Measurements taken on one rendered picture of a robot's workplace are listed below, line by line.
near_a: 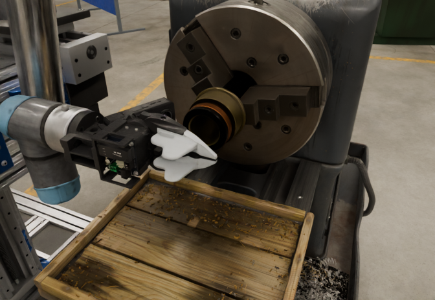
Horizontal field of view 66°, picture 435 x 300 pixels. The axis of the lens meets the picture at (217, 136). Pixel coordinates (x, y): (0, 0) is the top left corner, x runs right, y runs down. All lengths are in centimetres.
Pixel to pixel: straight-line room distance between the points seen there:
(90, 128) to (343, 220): 89
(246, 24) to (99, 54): 45
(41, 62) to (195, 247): 42
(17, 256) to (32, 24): 82
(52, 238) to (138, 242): 108
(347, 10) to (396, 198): 168
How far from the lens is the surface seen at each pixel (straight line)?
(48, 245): 166
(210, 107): 50
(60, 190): 65
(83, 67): 89
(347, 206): 126
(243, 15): 59
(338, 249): 111
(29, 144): 61
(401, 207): 222
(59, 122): 54
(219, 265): 58
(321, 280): 100
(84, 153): 50
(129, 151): 45
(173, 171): 47
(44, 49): 68
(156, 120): 47
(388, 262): 189
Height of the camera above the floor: 134
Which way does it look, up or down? 31 degrees down
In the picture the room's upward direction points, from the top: straight up
